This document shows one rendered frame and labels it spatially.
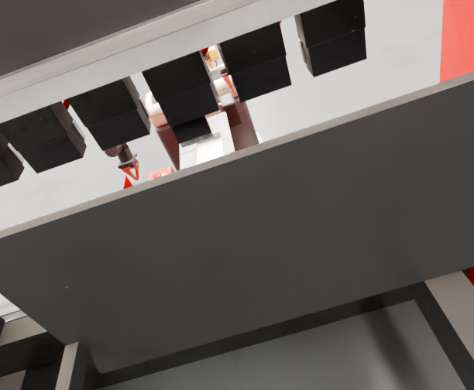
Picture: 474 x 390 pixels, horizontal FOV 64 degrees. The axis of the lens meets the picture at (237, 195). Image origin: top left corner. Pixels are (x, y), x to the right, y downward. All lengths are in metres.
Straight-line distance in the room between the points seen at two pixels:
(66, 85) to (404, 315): 1.57
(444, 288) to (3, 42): 0.97
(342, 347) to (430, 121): 1.35
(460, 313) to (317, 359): 1.01
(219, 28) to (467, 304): 0.79
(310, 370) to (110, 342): 1.09
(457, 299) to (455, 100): 0.44
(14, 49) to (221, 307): 0.62
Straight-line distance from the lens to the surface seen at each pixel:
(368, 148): 0.59
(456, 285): 0.92
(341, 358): 1.80
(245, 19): 0.96
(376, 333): 1.84
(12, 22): 0.82
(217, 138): 1.26
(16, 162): 1.26
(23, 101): 1.09
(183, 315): 0.80
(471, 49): 1.39
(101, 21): 0.78
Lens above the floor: 1.64
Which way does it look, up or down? 40 degrees down
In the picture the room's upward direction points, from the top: 22 degrees counter-clockwise
